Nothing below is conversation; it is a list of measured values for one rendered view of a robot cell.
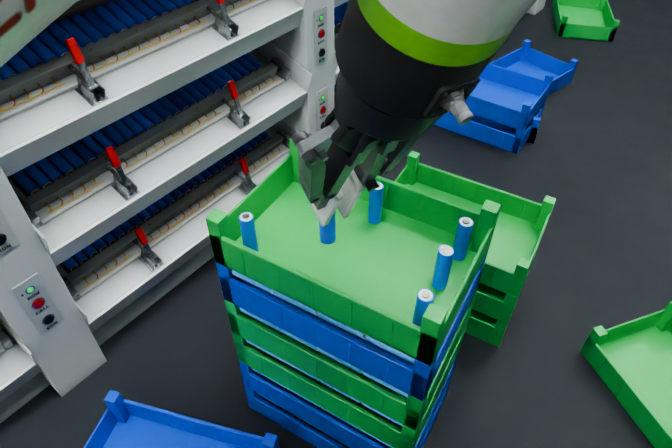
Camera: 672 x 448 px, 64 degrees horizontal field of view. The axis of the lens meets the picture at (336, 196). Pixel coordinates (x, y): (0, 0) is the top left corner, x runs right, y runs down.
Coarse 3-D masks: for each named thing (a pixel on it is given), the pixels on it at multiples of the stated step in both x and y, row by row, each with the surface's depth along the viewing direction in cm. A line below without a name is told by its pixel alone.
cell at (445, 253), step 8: (440, 248) 62; (448, 248) 62; (440, 256) 61; (448, 256) 61; (440, 264) 62; (448, 264) 62; (440, 272) 63; (448, 272) 63; (432, 280) 65; (440, 280) 64; (440, 288) 65
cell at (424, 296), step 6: (420, 294) 57; (426, 294) 57; (432, 294) 57; (420, 300) 56; (426, 300) 56; (432, 300) 56; (420, 306) 57; (426, 306) 57; (414, 312) 59; (420, 312) 58; (414, 318) 59; (420, 318) 58; (420, 324) 59
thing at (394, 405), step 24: (240, 312) 76; (264, 336) 75; (288, 336) 79; (456, 336) 73; (288, 360) 76; (312, 360) 72; (336, 384) 72; (360, 384) 69; (432, 384) 68; (384, 408) 69; (408, 408) 66
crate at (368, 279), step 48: (288, 192) 78; (384, 192) 74; (240, 240) 71; (288, 240) 71; (336, 240) 71; (384, 240) 71; (432, 240) 71; (480, 240) 68; (288, 288) 64; (336, 288) 59; (384, 288) 65; (432, 288) 65; (384, 336) 59; (432, 336) 54
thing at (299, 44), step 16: (320, 0) 107; (304, 16) 106; (288, 32) 111; (304, 32) 108; (288, 48) 113; (304, 48) 110; (304, 64) 113; (320, 64) 116; (320, 80) 119; (304, 112) 122; (304, 128) 125
